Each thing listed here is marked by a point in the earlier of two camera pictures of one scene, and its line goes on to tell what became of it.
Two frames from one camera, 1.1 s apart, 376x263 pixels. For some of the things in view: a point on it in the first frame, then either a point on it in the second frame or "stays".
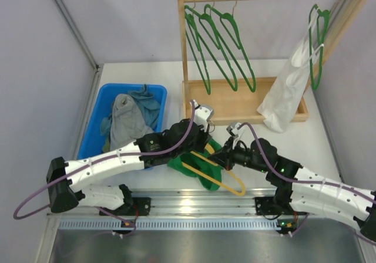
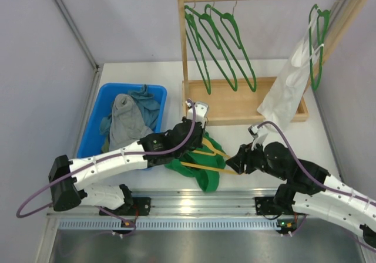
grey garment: x=127 y=124 stays
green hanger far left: x=195 y=35 stays
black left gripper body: x=201 y=138 stays
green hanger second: x=210 y=39 stays
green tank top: x=202 y=165 stays
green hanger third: x=229 y=34 stays
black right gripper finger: x=224 y=160 -> x=237 y=162
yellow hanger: x=211 y=178 -> x=215 y=152
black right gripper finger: x=227 y=147 -> x=245 y=154
